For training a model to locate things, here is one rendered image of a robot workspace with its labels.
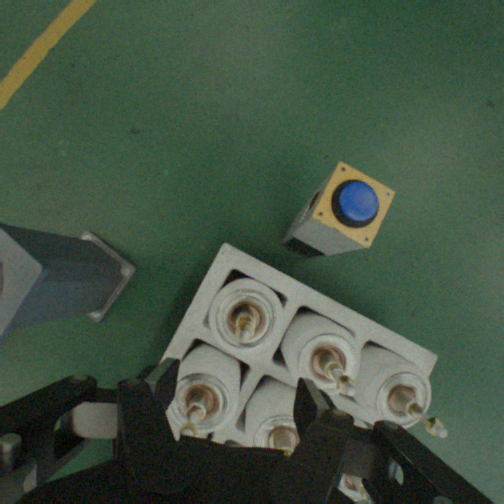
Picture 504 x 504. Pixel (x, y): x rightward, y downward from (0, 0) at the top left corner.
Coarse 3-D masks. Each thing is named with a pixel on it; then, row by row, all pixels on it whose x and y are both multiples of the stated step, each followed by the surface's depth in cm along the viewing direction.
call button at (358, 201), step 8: (352, 184) 28; (360, 184) 28; (344, 192) 28; (352, 192) 28; (360, 192) 28; (368, 192) 28; (344, 200) 28; (352, 200) 28; (360, 200) 28; (368, 200) 28; (376, 200) 28; (344, 208) 28; (352, 208) 28; (360, 208) 28; (368, 208) 28; (376, 208) 28; (352, 216) 28; (360, 216) 28; (368, 216) 28
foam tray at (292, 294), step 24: (216, 264) 43; (240, 264) 43; (264, 264) 43; (216, 288) 42; (288, 288) 42; (192, 312) 42; (288, 312) 42; (336, 312) 42; (192, 336) 42; (360, 336) 42; (384, 336) 42; (264, 360) 42; (408, 360) 45; (432, 360) 42; (240, 384) 44; (288, 384) 42; (240, 408) 41; (360, 408) 42; (216, 432) 41; (240, 432) 41
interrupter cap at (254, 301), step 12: (228, 300) 35; (240, 300) 35; (252, 300) 35; (264, 300) 35; (216, 312) 35; (228, 312) 35; (252, 312) 35; (264, 312) 35; (216, 324) 35; (228, 324) 35; (264, 324) 35; (228, 336) 35; (264, 336) 35; (240, 348) 35; (252, 348) 35
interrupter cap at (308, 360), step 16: (320, 336) 35; (336, 336) 35; (304, 352) 35; (320, 352) 35; (336, 352) 35; (352, 352) 35; (304, 368) 35; (320, 368) 35; (352, 368) 35; (320, 384) 35
